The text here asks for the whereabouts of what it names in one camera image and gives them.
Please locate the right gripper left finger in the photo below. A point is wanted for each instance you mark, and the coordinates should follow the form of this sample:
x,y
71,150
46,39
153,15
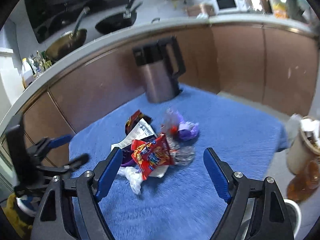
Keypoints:
x,y
91,188

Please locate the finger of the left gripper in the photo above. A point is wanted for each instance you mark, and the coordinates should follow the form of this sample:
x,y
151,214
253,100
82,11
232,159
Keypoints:
x,y
77,162
57,142

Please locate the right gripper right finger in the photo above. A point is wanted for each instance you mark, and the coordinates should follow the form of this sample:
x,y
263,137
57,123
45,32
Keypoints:
x,y
235,191

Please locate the dark red snack wrapper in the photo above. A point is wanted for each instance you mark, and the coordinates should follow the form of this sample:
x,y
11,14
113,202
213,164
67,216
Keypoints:
x,y
134,119

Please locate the beige trash bin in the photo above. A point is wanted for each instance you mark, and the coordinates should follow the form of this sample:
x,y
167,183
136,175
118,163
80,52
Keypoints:
x,y
305,145

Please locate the blue white gloved hand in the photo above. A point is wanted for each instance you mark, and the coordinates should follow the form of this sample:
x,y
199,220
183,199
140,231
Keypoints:
x,y
29,204

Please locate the white crumpled plastic bag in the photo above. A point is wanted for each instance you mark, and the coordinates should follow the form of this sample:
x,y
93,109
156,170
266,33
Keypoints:
x,y
133,176

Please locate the blue towel mat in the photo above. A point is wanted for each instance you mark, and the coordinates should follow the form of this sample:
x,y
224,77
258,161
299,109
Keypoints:
x,y
183,204

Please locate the clear crumpled plastic wrapper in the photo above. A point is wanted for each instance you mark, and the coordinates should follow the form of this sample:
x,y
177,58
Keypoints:
x,y
182,153

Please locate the white round floor bin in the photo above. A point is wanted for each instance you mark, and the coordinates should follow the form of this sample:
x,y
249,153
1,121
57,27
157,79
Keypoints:
x,y
295,215

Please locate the amber oil bottle on floor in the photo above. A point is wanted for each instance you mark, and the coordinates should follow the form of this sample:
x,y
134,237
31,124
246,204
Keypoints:
x,y
305,183

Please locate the oil bottle with yellow cap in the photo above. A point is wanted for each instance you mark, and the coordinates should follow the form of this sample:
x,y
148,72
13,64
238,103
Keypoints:
x,y
27,73

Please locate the purple plastic wrapper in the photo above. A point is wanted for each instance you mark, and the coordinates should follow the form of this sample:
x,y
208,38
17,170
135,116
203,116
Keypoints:
x,y
186,130

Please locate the steel black electric kettle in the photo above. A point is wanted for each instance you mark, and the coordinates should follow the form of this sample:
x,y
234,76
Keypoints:
x,y
160,81

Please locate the black range hood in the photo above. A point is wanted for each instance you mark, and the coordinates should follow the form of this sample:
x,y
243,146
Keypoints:
x,y
50,16

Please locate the black frying pan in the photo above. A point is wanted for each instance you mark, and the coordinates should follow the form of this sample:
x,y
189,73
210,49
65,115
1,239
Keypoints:
x,y
120,20

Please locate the brown rice cooker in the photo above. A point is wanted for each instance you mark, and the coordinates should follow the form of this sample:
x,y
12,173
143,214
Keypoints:
x,y
195,10

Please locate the white microwave oven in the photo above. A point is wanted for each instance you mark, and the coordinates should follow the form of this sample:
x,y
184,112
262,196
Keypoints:
x,y
226,6

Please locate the brass wok with handle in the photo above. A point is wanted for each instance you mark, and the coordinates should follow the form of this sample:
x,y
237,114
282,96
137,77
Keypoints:
x,y
69,41

